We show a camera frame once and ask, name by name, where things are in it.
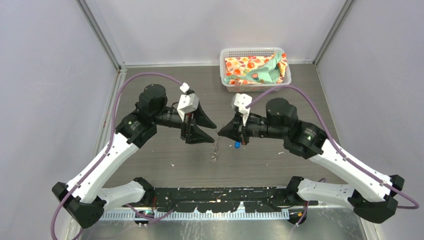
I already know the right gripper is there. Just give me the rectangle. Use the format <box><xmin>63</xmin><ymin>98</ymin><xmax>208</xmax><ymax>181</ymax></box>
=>
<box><xmin>218</xmin><ymin>109</ymin><xmax>286</xmax><ymax>145</ymax></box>

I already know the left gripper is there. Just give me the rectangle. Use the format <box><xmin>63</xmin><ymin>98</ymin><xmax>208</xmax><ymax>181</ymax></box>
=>
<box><xmin>152</xmin><ymin>100</ymin><xmax>217</xmax><ymax>143</ymax></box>

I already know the large metal keyring disc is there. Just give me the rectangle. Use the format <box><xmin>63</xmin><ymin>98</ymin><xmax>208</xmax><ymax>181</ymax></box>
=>
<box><xmin>210</xmin><ymin>135</ymin><xmax>222</xmax><ymax>163</ymax></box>

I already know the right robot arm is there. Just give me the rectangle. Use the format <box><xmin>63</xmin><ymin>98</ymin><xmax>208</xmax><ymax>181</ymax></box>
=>
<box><xmin>218</xmin><ymin>94</ymin><xmax>405</xmax><ymax>224</ymax></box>

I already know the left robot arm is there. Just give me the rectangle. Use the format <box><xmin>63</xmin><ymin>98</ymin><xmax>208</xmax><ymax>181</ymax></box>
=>
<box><xmin>52</xmin><ymin>84</ymin><xmax>216</xmax><ymax>229</ymax></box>

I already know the floral patterned cloth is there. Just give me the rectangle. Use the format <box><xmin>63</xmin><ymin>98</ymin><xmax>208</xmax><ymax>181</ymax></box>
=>
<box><xmin>223</xmin><ymin>51</ymin><xmax>288</xmax><ymax>86</ymax></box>

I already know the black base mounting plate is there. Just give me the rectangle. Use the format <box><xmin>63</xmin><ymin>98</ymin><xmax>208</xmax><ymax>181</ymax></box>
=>
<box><xmin>139</xmin><ymin>186</ymin><xmax>306</xmax><ymax>213</ymax></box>

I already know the white plastic basket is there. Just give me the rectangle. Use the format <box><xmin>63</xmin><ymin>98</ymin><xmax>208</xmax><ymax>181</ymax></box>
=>
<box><xmin>219</xmin><ymin>47</ymin><xmax>292</xmax><ymax>93</ymax></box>

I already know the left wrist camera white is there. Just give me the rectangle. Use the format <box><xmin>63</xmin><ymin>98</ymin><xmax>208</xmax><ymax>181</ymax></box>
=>
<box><xmin>176</xmin><ymin>82</ymin><xmax>200</xmax><ymax>121</ymax></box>

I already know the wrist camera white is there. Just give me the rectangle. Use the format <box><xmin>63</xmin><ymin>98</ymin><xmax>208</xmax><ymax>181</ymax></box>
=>
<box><xmin>176</xmin><ymin>82</ymin><xmax>200</xmax><ymax>121</ymax></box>
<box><xmin>231</xmin><ymin>93</ymin><xmax>253</xmax><ymax>126</ymax></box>

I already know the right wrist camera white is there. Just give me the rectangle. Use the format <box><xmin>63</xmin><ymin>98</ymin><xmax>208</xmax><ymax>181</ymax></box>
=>
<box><xmin>231</xmin><ymin>93</ymin><xmax>253</xmax><ymax>126</ymax></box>

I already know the aluminium frame rail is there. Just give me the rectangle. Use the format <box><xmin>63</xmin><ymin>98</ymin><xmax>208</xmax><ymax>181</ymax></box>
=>
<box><xmin>70</xmin><ymin>185</ymin><xmax>374</xmax><ymax>222</ymax></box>

